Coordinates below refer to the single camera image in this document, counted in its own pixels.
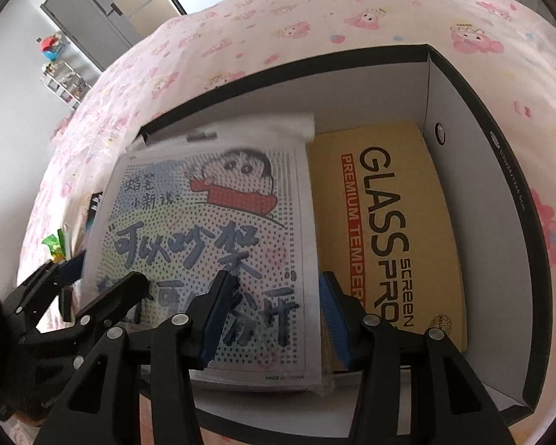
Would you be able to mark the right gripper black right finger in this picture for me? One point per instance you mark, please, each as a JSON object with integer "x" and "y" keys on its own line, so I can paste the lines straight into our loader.
{"x": 415, "y": 388}

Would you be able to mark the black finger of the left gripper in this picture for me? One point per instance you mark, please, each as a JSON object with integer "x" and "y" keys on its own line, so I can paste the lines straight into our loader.
{"x": 91, "y": 322}
{"x": 25, "y": 306}

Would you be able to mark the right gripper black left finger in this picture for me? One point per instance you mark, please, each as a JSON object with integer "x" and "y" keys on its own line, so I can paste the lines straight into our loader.
{"x": 183, "y": 343}

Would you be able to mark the black rainbow screen protector box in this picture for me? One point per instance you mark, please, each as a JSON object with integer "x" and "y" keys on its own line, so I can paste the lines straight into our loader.
{"x": 94, "y": 204}

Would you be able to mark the black cardboard shoe box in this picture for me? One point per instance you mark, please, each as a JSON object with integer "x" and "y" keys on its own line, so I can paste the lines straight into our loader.
{"x": 497, "y": 229}

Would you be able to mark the cartoon bead art kit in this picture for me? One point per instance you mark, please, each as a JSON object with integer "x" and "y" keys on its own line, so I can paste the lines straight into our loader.
{"x": 233, "y": 196}

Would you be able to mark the green yellow snack packet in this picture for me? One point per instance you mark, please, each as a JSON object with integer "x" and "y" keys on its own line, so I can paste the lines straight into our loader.
{"x": 56, "y": 244}

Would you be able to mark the yellow glass screen protector box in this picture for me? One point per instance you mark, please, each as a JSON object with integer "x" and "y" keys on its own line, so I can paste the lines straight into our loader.
{"x": 383, "y": 227}

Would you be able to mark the grey door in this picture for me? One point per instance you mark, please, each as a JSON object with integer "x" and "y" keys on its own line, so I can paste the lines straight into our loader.
{"x": 98, "y": 28}

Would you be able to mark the pink cartoon print bedspread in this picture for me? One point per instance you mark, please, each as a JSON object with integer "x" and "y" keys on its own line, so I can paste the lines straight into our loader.
{"x": 505, "y": 50}

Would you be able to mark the white wire shelf rack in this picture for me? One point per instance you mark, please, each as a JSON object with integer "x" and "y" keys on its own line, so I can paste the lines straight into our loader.
{"x": 65, "y": 83}

